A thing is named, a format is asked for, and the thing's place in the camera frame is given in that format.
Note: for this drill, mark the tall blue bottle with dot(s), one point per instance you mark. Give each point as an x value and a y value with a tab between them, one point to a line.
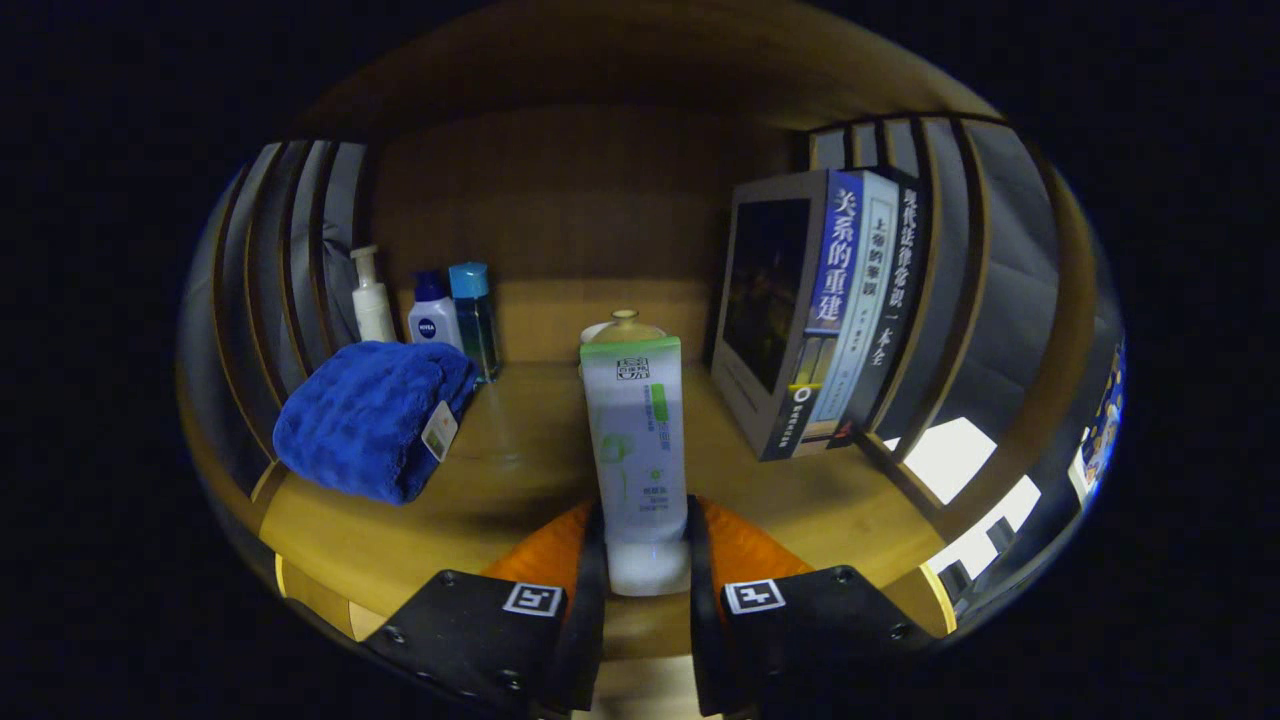
472	320

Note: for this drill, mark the white cabinet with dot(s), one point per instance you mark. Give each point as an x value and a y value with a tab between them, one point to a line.
950	455

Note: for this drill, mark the wooden countertop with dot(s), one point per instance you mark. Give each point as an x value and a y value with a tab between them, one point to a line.
520	470

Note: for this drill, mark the white pump bottle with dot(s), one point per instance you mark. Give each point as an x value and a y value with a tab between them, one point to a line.
373	310

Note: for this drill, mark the colourful printed bag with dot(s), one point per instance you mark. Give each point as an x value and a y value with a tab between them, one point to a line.
1105	420

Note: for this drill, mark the book with pale spine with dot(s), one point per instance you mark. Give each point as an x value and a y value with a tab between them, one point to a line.
865	290

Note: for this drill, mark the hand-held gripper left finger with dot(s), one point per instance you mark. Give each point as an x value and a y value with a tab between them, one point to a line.
592	600

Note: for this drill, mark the tan lidded tea cup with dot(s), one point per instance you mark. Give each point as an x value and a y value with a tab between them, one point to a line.
625	325

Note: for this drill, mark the book with blue spine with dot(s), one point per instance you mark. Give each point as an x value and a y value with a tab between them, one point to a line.
765	290

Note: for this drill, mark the book with black spine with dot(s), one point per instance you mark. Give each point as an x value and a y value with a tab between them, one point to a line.
905	260

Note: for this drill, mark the blue folded towel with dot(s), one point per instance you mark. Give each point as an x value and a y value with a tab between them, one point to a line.
360	420

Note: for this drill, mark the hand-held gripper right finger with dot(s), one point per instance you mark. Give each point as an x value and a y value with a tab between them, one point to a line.
700	600

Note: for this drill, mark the white and green tube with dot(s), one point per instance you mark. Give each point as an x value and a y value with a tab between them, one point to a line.
635	450

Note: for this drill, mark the wooden cabinet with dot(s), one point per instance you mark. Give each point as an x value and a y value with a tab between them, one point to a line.
560	200

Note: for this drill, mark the white bottle with blue cap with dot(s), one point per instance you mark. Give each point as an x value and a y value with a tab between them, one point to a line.
433	325

